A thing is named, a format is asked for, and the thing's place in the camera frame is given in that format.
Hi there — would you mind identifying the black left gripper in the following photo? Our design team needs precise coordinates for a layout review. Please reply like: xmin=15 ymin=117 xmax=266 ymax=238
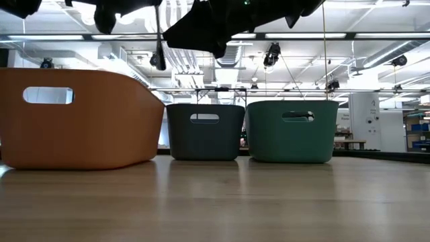
xmin=64 ymin=0 xmax=164 ymax=35

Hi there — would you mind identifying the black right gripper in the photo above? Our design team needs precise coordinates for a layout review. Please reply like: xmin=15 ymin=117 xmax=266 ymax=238
xmin=162 ymin=0 xmax=327 ymax=60

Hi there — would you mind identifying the black metal fork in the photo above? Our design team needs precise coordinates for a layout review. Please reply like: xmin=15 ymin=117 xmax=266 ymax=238
xmin=154 ymin=5 xmax=167 ymax=72

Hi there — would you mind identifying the blue plastic bin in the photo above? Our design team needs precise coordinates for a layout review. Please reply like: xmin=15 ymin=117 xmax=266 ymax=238
xmin=166 ymin=103 xmax=247 ymax=161

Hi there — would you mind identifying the orange plastic bin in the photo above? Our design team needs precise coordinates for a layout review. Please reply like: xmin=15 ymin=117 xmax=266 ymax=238
xmin=0 ymin=68 xmax=166 ymax=170

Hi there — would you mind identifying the green plastic bin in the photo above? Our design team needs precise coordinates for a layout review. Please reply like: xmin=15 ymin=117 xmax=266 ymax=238
xmin=245 ymin=99 xmax=340 ymax=165

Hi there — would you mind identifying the wooden bench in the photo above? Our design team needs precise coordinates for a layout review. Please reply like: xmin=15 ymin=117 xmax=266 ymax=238
xmin=334 ymin=138 xmax=368 ymax=151

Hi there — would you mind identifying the white square pillar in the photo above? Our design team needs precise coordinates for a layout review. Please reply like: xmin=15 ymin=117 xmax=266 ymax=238
xmin=348 ymin=92 xmax=382 ymax=152

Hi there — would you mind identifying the shelving rack with blue bins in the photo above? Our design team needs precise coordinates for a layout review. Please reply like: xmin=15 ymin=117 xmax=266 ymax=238
xmin=402 ymin=110 xmax=430 ymax=154

